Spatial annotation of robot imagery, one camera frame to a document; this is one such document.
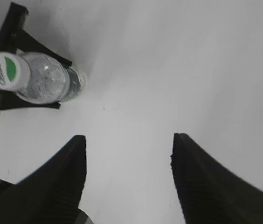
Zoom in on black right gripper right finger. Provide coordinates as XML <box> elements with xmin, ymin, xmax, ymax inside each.
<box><xmin>171</xmin><ymin>133</ymin><xmax>263</xmax><ymax>224</ymax></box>

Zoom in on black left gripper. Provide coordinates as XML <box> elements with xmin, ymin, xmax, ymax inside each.
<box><xmin>0</xmin><ymin>2</ymin><xmax>72</xmax><ymax>110</ymax></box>

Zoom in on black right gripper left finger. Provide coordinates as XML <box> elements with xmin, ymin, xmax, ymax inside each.
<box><xmin>0</xmin><ymin>135</ymin><xmax>87</xmax><ymax>224</ymax></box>

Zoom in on white green bottle cap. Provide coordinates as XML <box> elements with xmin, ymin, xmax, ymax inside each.
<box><xmin>0</xmin><ymin>52</ymin><xmax>31</xmax><ymax>91</ymax></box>

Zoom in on clear green-label water bottle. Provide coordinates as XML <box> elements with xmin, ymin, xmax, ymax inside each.
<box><xmin>16</xmin><ymin>52</ymin><xmax>86</xmax><ymax>105</ymax></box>

